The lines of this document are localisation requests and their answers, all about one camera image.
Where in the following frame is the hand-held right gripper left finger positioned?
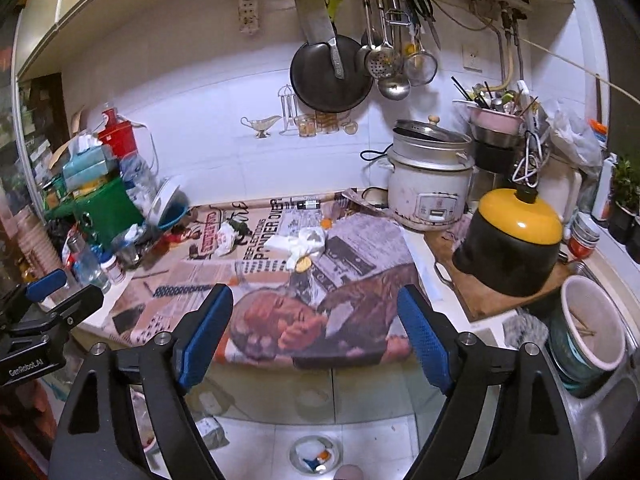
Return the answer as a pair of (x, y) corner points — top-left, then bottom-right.
(47, 284), (236, 480)

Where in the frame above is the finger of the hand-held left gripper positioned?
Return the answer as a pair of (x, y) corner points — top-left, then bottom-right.
(0, 269), (69, 311)
(10, 285), (105, 341)

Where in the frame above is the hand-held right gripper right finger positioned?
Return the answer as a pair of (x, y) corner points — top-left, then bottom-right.
(397, 284), (583, 480)

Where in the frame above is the white printed wrapper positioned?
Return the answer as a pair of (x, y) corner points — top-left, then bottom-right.
(215, 222), (239, 256)

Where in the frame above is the white tissue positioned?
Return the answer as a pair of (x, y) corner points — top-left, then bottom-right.
(264, 226), (327, 269)

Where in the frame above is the stack of brown paper cups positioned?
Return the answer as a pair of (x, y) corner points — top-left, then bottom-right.
(14, 200), (66, 282)

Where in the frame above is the clear plastic bottle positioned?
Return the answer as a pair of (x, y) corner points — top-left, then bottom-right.
(67, 235), (111, 294)

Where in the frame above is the white labelled jar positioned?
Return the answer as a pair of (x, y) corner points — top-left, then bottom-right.
(100, 254), (126, 286)

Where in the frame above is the wooden cutting board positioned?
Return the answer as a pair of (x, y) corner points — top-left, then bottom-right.
(425, 230), (572, 322)

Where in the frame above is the printed newspaper sheet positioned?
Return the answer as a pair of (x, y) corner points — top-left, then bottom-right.
(102, 194), (447, 372)

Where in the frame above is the green metal box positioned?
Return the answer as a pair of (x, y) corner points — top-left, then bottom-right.
(45, 175), (146, 252)

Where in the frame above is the grey paper bag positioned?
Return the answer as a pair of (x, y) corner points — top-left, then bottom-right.
(195, 415), (231, 449)

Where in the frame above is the grey dish cloth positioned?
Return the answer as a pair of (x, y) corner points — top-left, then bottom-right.
(502, 310), (551, 351)

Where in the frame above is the small clear glass jar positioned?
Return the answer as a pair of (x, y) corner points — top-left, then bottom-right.
(292, 257), (322, 307)

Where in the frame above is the black pot yellow lid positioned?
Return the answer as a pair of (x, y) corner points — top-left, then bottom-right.
(452, 187), (564, 297)

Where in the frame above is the blue bowl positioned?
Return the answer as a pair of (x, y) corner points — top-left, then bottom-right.
(150, 200), (191, 234)

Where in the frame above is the teal tissue box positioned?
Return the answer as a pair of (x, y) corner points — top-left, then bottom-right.
(62, 132), (121, 189)

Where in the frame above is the clear plastic bag bundle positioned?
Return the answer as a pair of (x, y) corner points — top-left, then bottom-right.
(122, 152), (156, 211)

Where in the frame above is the white round lid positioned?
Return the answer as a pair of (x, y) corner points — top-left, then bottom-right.
(147, 176), (184, 231)

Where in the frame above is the brown cardboard piece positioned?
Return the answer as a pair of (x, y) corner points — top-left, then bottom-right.
(50, 107), (86, 171)

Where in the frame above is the green patterned basin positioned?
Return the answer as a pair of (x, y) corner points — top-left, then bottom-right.
(547, 325), (617, 397)

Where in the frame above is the white rice cooker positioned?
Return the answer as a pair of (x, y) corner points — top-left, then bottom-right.
(387, 115), (476, 231)

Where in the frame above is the dark wooden shelf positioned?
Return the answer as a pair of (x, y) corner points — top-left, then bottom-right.
(20, 72), (71, 171)

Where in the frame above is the red thermos can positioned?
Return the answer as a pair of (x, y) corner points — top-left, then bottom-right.
(97, 107), (139, 161)

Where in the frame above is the white pink rimmed basin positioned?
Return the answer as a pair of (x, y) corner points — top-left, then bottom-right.
(559, 275), (629, 372)

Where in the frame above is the stack of small bowls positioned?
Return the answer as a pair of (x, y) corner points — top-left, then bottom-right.
(567, 212), (601, 261)

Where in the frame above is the small black pot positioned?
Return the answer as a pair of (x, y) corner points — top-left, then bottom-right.
(472, 142), (521, 174)

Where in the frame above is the white thermos jug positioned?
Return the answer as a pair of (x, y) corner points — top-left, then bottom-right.
(540, 152), (584, 241)

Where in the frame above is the stainless steel sink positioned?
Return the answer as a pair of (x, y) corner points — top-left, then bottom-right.
(565, 260), (640, 480)

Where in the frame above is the steel bowl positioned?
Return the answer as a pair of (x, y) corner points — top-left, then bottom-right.
(470, 123), (524, 149)

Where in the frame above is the white plastic bottle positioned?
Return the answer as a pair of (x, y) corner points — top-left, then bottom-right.
(590, 152), (616, 224)

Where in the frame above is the pink utensil holder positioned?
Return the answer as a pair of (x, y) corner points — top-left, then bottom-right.
(467, 105), (526, 134)

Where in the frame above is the potted green plant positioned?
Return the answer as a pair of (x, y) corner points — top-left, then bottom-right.
(609, 156), (640, 247)

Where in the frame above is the bundle of chopsticks and spoons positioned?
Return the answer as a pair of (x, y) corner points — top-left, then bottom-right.
(450, 76), (542, 116)

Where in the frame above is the steel ladle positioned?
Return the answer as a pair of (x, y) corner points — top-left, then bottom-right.
(377, 74), (412, 101)

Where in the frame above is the black frying pan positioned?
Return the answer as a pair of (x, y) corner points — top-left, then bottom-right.
(290, 35), (375, 114)

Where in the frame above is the steel slotted spoon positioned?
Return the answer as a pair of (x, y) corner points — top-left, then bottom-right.
(363, 0), (404, 81)

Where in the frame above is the white power strip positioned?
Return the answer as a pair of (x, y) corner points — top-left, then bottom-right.
(237, 0), (262, 36)

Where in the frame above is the steel cleaver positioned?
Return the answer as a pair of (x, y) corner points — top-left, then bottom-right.
(294, 0), (347, 81)

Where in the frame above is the white cable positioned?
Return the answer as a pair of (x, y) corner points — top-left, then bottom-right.
(510, 130), (544, 189)

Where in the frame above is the wire mesh strainer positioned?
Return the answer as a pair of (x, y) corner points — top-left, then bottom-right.
(402, 35), (439, 86)

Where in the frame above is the beige flexible hose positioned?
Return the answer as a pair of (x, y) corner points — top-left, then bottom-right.
(492, 25), (516, 94)

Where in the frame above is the white wall socket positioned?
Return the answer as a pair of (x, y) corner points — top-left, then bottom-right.
(460, 42), (485, 72)

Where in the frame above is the beige rope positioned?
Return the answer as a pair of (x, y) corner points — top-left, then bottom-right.
(520, 37), (640, 104)

